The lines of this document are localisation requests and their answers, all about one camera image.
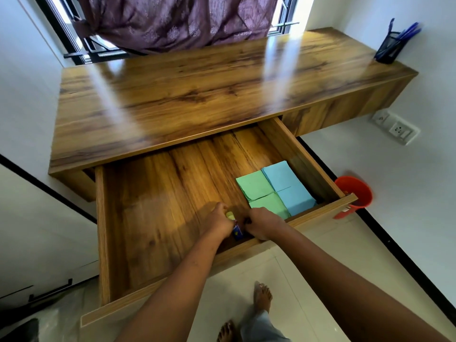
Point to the person's right hand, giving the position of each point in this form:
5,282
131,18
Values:
265,224

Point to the person's left hand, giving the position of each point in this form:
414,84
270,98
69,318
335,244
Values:
217,224

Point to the green sticky note pad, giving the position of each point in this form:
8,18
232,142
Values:
254,185
270,204

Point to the blue glue stick yellow cap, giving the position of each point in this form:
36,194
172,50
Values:
237,231

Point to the light blue sticky note pad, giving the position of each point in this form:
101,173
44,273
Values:
299,201
281,176

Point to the wooden desk drawer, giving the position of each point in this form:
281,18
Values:
149,217
338,110

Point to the black mesh pen holder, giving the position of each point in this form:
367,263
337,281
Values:
388,51

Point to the bunch of blue pens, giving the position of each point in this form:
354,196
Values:
409,31

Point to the person's right forearm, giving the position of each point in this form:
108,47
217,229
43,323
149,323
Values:
356,292

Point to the person's left forearm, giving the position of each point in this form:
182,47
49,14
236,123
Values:
171,299

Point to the person's right foot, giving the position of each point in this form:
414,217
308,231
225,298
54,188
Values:
262,299

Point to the person's grey trousers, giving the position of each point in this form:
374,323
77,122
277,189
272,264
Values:
260,329

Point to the orange waste bin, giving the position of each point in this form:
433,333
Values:
360,192

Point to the black baseboard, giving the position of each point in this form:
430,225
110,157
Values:
409,263
46,188

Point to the purple patterned curtain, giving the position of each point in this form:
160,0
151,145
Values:
178,21

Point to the black chair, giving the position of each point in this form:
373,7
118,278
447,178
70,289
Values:
21,331

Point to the white wood grain wardrobe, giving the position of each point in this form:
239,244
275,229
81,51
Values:
28,103

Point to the white wall socket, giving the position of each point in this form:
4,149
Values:
397,129

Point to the black window frame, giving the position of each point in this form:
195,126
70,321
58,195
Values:
71,35

